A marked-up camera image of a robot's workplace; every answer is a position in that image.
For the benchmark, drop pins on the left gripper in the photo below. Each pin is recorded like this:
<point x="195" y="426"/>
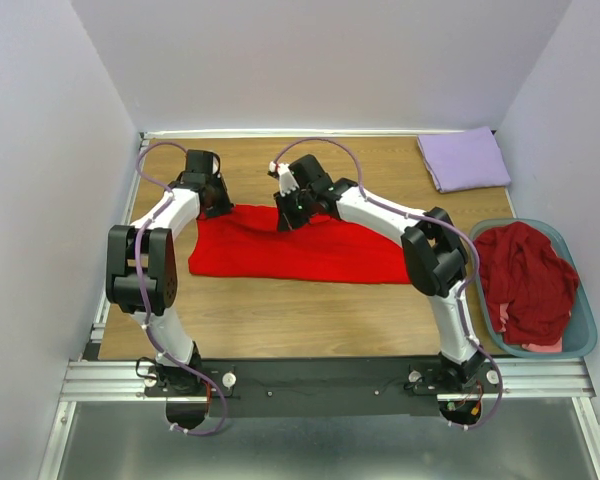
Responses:
<point x="225" y="204"/>

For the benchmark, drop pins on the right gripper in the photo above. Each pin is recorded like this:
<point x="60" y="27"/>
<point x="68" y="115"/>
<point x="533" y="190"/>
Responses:
<point x="285" y="220"/>

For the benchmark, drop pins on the bright red t shirt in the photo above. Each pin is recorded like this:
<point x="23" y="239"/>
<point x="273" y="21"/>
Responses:
<point x="246" y="243"/>

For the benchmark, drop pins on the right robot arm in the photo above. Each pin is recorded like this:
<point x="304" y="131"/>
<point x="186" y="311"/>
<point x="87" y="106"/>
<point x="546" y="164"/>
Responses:
<point x="434" y="254"/>

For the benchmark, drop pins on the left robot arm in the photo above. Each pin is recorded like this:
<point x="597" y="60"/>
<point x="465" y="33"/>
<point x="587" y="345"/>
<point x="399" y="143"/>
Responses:
<point x="141" y="269"/>

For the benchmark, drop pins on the folded lavender t shirt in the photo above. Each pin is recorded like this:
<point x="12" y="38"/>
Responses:
<point x="464" y="160"/>

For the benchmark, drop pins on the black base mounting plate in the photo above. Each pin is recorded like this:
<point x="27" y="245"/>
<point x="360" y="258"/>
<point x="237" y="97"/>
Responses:
<point x="319" y="387"/>

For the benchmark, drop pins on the dark red t shirt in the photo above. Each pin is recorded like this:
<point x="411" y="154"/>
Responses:
<point x="519" y="265"/>

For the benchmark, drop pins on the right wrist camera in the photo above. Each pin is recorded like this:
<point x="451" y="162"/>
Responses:
<point x="287" y="183"/>

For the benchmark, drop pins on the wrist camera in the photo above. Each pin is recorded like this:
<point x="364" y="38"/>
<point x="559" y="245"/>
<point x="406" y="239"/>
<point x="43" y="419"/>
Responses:
<point x="216" y="164"/>
<point x="287" y="183"/>

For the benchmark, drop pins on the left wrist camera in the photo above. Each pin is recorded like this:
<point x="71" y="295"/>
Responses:
<point x="216" y="164"/>

